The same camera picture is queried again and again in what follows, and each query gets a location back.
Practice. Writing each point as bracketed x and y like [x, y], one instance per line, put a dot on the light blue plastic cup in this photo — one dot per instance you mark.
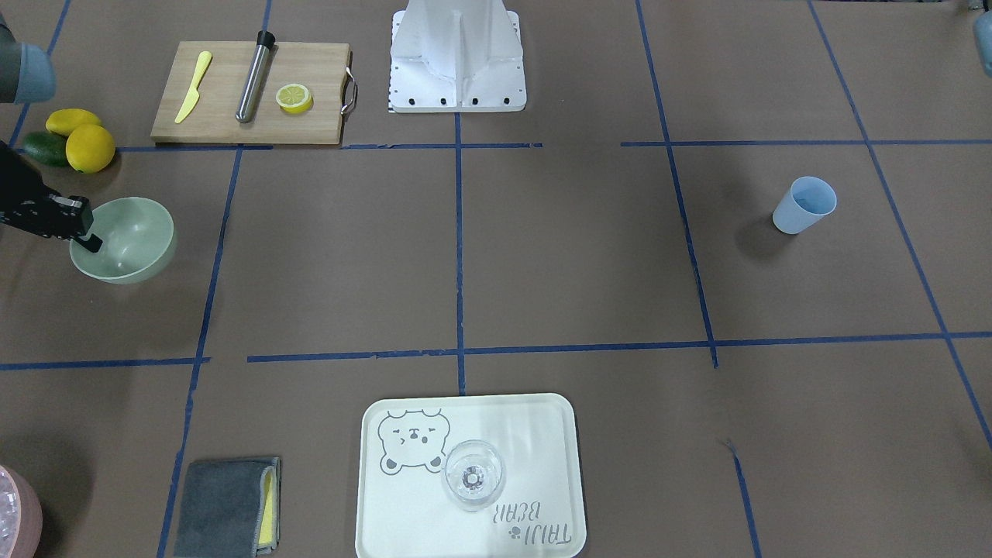
[808, 200]

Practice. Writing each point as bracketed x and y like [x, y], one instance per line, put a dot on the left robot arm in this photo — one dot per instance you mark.
[982, 32]

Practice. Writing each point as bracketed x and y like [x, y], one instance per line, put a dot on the green avocado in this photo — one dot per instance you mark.
[46, 148]

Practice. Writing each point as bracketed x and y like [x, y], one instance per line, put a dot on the green ceramic bowl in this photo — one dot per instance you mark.
[139, 238]

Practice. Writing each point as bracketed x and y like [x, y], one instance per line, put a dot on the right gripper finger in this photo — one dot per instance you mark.
[82, 229]

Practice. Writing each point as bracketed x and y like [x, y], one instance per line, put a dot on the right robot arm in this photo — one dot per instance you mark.
[27, 76]

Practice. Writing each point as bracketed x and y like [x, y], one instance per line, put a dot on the steel muddler black cap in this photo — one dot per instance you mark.
[255, 79]

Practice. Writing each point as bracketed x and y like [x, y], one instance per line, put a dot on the cream bear tray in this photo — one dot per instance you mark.
[403, 509]

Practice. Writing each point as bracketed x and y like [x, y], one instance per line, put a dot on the clear wine glass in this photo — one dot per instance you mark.
[474, 475]

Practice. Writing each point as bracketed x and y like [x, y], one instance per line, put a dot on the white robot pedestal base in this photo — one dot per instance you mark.
[456, 56]

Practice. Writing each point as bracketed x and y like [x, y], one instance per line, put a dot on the lemon half slice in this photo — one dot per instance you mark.
[294, 98]

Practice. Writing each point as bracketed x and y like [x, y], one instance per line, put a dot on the whole yellow lemon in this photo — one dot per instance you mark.
[90, 148]

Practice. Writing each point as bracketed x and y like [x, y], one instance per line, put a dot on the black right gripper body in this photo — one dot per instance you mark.
[23, 195]

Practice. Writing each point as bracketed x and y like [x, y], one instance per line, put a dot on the grey and yellow cloth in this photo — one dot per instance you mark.
[230, 508]

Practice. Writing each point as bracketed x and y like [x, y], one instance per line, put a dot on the yellow plastic knife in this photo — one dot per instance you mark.
[193, 95]

